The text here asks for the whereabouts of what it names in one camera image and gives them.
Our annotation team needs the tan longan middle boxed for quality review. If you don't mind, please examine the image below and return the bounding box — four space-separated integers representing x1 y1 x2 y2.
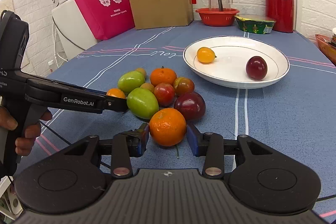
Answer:
141 83 154 93

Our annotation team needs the green mango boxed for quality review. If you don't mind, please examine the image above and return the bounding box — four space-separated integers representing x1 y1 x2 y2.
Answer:
117 71 145 94
126 88 159 120

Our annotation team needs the white ceramic plate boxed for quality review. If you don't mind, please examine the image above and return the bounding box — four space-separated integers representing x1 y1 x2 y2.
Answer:
183 36 290 89

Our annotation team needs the tan longan back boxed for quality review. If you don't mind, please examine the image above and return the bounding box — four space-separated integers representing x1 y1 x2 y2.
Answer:
136 68 147 79

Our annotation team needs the green foil bowl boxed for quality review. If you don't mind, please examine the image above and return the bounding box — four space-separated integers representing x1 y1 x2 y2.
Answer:
235 14 276 34

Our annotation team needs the red green tomato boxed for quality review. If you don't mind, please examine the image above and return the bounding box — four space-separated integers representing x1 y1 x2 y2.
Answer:
173 77 195 97

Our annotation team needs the red plastic basin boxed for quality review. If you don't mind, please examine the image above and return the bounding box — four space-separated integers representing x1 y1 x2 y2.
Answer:
196 8 239 27

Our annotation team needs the green mango front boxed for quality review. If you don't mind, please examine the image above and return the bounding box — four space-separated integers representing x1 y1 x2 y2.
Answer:
126 88 159 120

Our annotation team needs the white water dispenser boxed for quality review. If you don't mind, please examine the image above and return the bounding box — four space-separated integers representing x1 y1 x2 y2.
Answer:
52 0 97 60

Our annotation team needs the blue striped tablecloth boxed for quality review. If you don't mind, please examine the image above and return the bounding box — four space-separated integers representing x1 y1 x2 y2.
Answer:
18 23 335 223

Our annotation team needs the person left hand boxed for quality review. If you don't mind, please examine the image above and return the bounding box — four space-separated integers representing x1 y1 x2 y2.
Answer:
1 105 52 156

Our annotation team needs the brown wooden tray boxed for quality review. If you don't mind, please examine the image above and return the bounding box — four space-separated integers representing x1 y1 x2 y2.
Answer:
315 34 336 65

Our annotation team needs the tan longan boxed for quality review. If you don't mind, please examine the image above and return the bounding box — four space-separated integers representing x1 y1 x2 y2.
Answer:
141 83 154 93
136 68 147 79

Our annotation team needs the small yellow orange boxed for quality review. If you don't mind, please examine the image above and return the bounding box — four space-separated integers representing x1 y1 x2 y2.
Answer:
197 47 216 64

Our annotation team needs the large orange tangerine front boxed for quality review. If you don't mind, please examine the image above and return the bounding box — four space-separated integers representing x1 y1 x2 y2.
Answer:
149 108 186 147

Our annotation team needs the orange tangerine back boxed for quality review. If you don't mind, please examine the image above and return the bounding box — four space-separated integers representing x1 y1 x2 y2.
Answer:
150 67 177 86

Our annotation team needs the dark red plum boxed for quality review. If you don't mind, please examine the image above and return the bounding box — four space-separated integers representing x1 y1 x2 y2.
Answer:
174 92 206 121
245 56 268 81

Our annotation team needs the red apple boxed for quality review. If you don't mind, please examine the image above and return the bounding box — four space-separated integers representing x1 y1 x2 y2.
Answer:
153 83 175 107

